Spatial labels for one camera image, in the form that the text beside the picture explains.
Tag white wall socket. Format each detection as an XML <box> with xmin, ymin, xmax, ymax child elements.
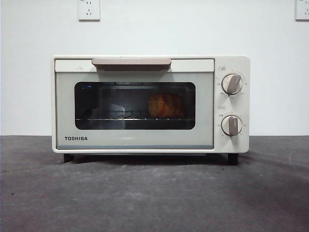
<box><xmin>77</xmin><ymin>0</ymin><xmax>101</xmax><ymax>21</ymax></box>
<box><xmin>295</xmin><ymin>0</ymin><xmax>309</xmax><ymax>21</ymax></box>

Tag cream Toshiba toaster oven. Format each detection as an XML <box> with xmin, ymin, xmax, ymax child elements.
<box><xmin>52</xmin><ymin>55</ymin><xmax>251</xmax><ymax>166</ymax></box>

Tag golden brown bread loaf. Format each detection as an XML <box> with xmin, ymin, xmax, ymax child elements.
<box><xmin>147</xmin><ymin>93</ymin><xmax>185</xmax><ymax>116</ymax></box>

